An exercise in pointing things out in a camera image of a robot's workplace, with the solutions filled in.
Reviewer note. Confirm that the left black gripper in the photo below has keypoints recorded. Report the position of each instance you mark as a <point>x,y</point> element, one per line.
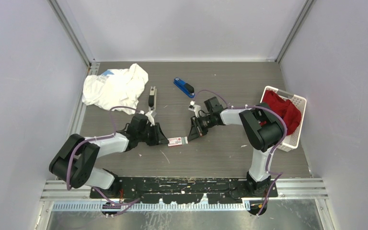
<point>159,138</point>

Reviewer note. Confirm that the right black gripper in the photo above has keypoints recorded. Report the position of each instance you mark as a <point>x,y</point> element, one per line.
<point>196,130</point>

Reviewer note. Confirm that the staple box lid sleeve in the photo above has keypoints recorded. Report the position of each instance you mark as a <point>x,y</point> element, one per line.
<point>176,141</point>

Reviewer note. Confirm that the blue black stapler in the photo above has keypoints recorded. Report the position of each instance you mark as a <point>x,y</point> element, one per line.
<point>185,87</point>

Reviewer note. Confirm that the box of staples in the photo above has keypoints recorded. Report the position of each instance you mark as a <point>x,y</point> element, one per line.
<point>185,140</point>

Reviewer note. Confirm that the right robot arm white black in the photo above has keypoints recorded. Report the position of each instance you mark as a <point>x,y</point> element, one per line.
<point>264,129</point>

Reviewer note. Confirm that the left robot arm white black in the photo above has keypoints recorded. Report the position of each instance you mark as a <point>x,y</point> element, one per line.
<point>74,162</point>

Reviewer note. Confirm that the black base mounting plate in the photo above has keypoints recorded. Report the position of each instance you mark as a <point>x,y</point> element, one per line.
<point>150,190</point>

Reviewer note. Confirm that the white crumpled t-shirt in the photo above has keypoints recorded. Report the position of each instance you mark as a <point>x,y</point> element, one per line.
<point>116,87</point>

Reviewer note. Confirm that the white plastic basket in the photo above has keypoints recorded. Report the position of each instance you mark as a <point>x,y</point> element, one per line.
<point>290,142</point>

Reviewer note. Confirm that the red cloth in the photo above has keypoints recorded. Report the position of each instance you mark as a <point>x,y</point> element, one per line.
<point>290,114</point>

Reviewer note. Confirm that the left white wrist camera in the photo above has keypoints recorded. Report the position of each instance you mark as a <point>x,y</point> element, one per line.
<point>150,115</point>

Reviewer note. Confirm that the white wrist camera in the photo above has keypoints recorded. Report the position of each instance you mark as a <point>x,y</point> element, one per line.
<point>195,108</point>
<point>150,115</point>

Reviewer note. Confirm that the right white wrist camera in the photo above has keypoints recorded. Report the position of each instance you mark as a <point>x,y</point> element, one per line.
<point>195,108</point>

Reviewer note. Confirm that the white perforated cable rail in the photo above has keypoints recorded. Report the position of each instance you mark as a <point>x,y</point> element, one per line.
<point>101,206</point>

